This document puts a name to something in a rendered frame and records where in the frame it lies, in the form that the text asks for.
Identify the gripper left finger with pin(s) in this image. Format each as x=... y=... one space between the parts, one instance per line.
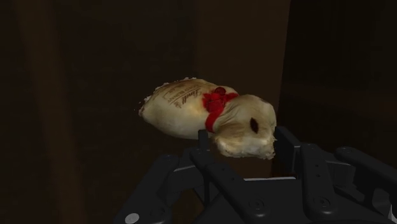
x=217 y=176

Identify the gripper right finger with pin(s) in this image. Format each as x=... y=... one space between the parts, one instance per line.
x=316 y=173

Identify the cream bunny figure red ribbon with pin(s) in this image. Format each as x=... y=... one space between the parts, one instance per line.
x=198 y=108

